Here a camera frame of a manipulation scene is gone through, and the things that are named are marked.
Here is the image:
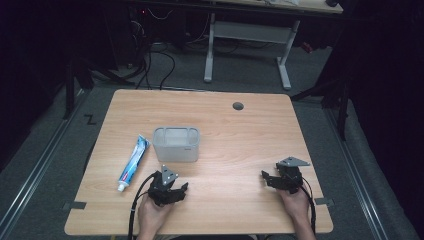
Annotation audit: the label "person's left hand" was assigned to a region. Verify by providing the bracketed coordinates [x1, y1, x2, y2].
[137, 193, 175, 232]

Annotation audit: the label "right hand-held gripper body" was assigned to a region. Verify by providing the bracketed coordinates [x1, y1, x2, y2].
[275, 156, 311, 195]

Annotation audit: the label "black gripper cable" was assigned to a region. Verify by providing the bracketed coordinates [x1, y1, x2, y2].
[127, 171, 158, 240]
[298, 176, 318, 235]

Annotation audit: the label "metal floor rail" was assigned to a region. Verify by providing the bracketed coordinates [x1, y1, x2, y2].
[323, 107, 390, 240]
[0, 89, 92, 236]

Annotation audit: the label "blue and white toothpaste tube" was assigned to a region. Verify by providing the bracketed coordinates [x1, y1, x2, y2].
[116, 133, 152, 193]

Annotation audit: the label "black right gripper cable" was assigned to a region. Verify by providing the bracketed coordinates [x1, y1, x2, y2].
[298, 176, 318, 235]

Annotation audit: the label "wooden desk with white legs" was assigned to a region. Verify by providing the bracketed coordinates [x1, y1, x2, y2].
[202, 0, 345, 91]

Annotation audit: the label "black floor cables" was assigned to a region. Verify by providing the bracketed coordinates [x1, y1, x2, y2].
[131, 19, 177, 92]

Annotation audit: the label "grey plastic holder box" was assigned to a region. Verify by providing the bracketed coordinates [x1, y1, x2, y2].
[152, 125, 202, 164]

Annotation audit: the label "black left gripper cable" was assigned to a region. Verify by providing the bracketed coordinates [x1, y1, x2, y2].
[127, 171, 158, 240]

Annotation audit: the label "grey tape strip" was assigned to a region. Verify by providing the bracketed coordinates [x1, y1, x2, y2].
[313, 197, 335, 207]
[62, 200, 88, 211]

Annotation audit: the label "black metal stand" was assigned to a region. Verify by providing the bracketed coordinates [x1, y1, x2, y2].
[62, 54, 136, 121]
[290, 74, 352, 142]

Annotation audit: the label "person's right hand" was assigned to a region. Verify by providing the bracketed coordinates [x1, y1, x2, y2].
[277, 187, 312, 225]

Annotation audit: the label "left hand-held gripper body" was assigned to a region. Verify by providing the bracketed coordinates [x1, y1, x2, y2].
[147, 164, 185, 207]

